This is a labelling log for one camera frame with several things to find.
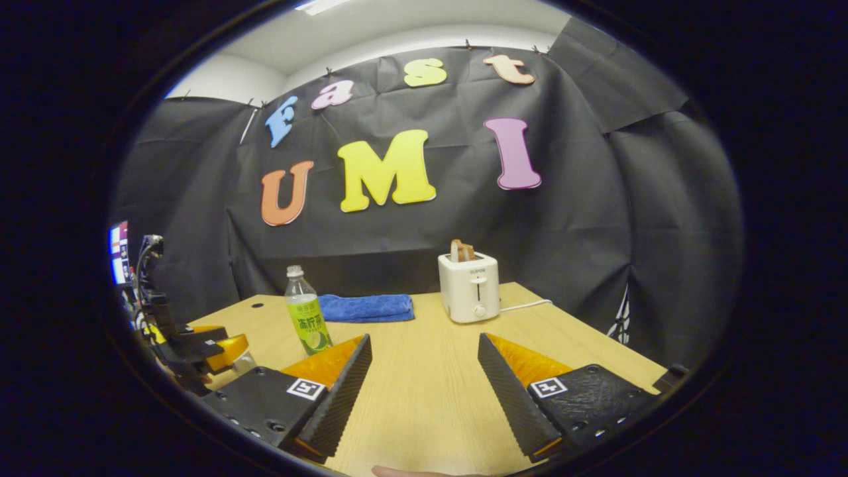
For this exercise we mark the white toaster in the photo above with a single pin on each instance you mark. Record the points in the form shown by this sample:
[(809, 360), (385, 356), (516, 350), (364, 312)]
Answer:
[(467, 285)]

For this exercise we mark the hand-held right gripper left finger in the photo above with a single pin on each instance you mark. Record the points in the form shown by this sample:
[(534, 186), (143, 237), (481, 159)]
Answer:
[(341, 397)]

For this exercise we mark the white striped object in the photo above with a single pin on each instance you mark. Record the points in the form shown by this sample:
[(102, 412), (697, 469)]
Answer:
[(621, 318)]

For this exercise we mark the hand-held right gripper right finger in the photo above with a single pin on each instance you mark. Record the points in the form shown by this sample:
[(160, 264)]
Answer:
[(510, 404)]

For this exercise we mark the toasted bread slice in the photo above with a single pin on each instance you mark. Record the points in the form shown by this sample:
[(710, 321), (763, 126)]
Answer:
[(462, 252)]

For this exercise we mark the green label water bottle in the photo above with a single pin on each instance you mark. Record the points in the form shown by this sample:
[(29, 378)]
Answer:
[(308, 318)]

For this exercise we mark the black backdrop cloth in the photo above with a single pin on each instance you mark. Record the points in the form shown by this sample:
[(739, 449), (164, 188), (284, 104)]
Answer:
[(563, 232)]

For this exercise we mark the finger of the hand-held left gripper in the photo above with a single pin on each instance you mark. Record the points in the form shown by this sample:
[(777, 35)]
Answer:
[(202, 333), (225, 354)]

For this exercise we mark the computer monitor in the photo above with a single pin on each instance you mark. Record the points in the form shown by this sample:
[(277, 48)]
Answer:
[(119, 255)]

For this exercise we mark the blue towel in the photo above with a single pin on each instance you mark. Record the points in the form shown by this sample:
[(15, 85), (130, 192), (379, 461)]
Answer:
[(368, 308)]

